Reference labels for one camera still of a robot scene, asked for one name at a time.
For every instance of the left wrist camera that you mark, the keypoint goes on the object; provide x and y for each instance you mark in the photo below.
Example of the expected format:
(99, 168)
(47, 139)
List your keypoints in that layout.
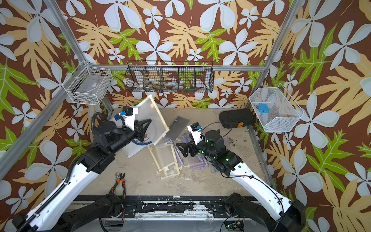
(129, 114)

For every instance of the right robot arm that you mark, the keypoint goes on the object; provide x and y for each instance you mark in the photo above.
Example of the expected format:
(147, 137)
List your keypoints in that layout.
(272, 210)

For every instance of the black zippered case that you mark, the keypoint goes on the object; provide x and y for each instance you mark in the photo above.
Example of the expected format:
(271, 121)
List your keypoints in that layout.
(237, 118)

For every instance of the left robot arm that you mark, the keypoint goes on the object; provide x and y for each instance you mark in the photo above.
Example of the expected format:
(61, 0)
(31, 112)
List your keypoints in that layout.
(108, 140)

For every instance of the orange handled pliers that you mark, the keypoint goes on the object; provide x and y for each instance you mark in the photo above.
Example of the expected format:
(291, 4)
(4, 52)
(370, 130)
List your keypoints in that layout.
(120, 179)

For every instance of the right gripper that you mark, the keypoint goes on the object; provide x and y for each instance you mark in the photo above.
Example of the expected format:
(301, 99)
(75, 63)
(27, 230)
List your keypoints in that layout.
(188, 147)

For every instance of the grey mesh pouch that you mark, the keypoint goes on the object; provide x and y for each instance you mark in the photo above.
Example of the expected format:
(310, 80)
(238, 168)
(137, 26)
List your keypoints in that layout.
(176, 127)

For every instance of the white wire basket left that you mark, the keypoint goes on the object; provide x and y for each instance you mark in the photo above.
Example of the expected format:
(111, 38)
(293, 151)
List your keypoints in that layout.
(88, 84)

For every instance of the white mesh basket right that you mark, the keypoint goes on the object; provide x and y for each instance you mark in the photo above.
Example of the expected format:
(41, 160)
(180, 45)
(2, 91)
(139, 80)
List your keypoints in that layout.
(284, 112)

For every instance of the black wire basket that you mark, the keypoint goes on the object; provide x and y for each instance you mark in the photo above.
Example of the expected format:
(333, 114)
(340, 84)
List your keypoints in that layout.
(170, 76)

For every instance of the blue small object in basket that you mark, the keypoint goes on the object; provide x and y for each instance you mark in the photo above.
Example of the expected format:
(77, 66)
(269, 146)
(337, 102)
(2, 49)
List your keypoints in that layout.
(263, 108)

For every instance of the white canvas tote bag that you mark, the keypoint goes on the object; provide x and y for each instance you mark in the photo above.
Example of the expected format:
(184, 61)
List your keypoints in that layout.
(135, 146)

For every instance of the purple mesh pouch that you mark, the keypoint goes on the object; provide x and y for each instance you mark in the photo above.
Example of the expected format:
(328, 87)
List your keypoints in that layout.
(196, 162)

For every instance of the cream mesh pouch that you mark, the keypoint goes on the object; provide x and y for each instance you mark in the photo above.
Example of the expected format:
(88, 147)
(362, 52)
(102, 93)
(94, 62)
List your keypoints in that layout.
(165, 159)
(157, 129)

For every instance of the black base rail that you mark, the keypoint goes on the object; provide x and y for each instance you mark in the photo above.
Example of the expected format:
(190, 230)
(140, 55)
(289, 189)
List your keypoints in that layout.
(133, 206)

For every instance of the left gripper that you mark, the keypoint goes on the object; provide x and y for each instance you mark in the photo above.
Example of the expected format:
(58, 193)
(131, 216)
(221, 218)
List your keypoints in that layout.
(138, 131)

